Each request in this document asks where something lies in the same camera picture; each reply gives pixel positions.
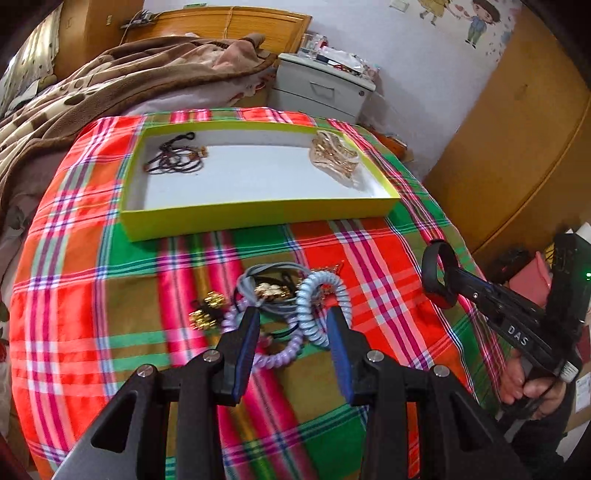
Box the red green plaid cloth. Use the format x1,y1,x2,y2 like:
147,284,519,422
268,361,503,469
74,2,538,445
9,108,505,479

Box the cartoon children wall sticker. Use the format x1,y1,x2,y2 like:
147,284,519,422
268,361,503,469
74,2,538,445
389,0,514,50

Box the pink container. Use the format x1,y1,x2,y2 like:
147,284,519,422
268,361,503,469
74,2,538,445
508,252,552,307

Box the light blue spiral hair tie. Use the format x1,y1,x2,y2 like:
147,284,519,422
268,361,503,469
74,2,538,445
294,270,353,349

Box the black wristband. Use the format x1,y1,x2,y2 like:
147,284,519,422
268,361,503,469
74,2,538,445
422,239,459,310

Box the grey hair tie gold flower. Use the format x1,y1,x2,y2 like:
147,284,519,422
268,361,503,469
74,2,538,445
231,262,311,319

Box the clutter on nightstand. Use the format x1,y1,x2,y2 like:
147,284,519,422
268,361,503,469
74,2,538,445
315,45,380,81

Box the black hair tie gold beads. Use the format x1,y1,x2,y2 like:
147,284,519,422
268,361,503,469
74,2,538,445
188,291,228,330

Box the wooden wardrobe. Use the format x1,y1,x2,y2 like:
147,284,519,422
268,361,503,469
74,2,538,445
424,8,590,275

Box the purple spiral hair tie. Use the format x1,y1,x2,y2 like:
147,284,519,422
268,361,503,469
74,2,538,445
220,297,306,370

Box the wooden headboard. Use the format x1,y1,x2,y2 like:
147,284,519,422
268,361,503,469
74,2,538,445
125,6,312,54

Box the glass cup on nightstand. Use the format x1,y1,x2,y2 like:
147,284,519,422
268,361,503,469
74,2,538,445
297,32,328,58

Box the person's right hand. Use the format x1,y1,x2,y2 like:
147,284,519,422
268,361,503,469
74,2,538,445
499,349,567,420

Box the grey white nightstand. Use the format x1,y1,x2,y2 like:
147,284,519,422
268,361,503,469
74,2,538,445
267,53,376,124

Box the yellow-green shallow cardboard box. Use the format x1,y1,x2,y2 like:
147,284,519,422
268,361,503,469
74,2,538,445
119,120,401,242

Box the brown patterned blanket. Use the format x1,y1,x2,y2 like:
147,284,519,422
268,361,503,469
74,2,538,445
1,33,277,195

